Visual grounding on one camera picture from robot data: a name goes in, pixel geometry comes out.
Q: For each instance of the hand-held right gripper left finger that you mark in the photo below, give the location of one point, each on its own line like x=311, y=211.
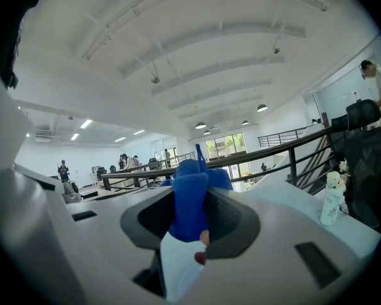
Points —
x=108, y=240

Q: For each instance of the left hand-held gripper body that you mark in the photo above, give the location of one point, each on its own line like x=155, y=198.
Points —
x=71, y=192

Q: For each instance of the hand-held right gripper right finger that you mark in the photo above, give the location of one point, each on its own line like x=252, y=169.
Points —
x=273, y=249

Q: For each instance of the blue cloth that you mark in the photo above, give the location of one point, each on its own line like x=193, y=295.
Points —
x=190, y=202

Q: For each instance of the person's right hand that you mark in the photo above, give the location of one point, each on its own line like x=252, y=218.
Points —
x=204, y=237

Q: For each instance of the black curved railing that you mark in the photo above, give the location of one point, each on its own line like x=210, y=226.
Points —
x=292, y=167

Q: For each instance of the black straight railing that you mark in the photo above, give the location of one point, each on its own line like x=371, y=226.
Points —
x=282, y=138
x=177, y=159

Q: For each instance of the glass entrance doors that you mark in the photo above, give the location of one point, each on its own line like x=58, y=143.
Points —
x=225, y=148

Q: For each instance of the black mesh office chair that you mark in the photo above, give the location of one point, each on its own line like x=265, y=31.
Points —
x=368, y=164

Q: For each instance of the round ceiling fixture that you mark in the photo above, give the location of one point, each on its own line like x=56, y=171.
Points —
x=155, y=80
x=276, y=50

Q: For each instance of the person's black clothing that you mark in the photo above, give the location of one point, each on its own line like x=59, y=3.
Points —
x=6, y=17

